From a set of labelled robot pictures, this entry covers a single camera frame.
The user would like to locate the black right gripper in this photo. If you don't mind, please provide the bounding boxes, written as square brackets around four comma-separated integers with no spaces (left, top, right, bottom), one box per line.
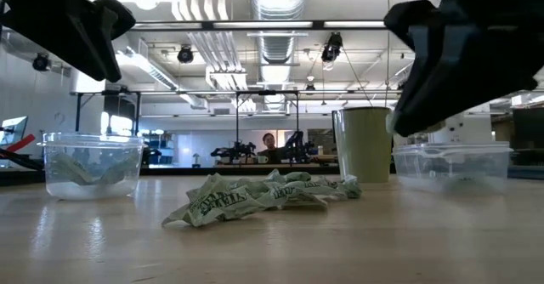
[383,0,544,138]

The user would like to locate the black round ceiling fixture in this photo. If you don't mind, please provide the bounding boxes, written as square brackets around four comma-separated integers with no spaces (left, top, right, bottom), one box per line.
[177,44,196,65]
[320,31,344,63]
[31,53,51,72]

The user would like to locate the white column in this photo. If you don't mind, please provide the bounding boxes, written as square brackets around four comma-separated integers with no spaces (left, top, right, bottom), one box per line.
[427,112,465,145]

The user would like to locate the rectangular clear plastic container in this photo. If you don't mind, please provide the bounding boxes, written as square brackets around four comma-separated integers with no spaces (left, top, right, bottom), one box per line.
[391,141,514,194]

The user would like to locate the computer monitor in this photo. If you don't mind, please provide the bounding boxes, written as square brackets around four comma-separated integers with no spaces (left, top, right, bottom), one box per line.
[0,116,29,147]

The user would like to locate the pale green mug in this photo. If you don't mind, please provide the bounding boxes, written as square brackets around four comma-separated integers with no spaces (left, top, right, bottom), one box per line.
[331,106,394,185]

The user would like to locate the round clear plastic container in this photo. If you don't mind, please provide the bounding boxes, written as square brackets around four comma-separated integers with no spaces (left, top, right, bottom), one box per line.
[37,131,145,202]

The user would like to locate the red bar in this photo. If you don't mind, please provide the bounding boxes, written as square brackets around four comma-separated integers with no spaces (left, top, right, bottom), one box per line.
[3,133,37,154]

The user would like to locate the person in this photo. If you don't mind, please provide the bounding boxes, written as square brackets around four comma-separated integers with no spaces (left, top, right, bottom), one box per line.
[257,132,284,165]

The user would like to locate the black background rig frame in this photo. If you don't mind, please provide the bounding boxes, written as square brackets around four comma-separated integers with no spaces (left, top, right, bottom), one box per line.
[234,89,301,166]
[74,88,142,137]

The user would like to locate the silver ventilation duct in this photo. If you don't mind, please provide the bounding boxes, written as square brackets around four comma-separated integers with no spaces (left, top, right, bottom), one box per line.
[250,0,308,113]

